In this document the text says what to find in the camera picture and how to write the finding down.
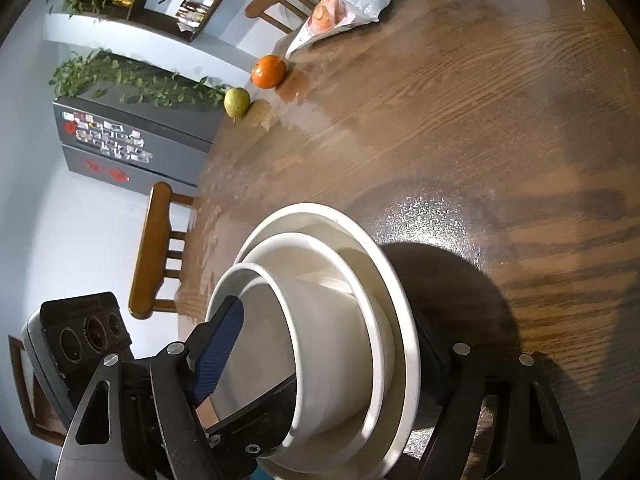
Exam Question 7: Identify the green pear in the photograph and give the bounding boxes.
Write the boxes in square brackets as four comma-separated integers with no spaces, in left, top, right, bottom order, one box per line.
[223,87,251,120]

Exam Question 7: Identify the orange fruit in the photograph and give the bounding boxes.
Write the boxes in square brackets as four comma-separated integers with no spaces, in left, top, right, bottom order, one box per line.
[251,55,287,90]

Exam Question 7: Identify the white straight-sided bowl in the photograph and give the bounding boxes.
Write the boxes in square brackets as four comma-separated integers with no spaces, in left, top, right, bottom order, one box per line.
[205,262,373,448]

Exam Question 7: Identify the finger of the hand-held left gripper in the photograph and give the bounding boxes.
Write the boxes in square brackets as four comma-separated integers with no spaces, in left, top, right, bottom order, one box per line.
[204,374,301,467]

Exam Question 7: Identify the cluster of fridge photos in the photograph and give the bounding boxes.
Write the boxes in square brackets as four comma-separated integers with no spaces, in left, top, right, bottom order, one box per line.
[62,112,153,163]

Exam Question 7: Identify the large beige bowl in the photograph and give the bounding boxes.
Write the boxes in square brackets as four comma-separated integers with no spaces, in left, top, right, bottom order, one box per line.
[232,202,421,480]

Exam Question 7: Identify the dark wooden wall shelf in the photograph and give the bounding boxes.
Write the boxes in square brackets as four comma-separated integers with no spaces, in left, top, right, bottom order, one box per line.
[75,0,256,43]

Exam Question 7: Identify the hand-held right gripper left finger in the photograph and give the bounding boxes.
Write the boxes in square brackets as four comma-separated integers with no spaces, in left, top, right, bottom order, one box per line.
[55,296,245,480]

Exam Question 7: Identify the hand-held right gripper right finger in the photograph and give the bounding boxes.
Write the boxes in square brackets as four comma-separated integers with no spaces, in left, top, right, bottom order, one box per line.
[415,320,581,480]

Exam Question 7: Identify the grey refrigerator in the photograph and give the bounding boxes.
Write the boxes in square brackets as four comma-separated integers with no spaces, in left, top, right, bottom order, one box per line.
[52,50,226,191]

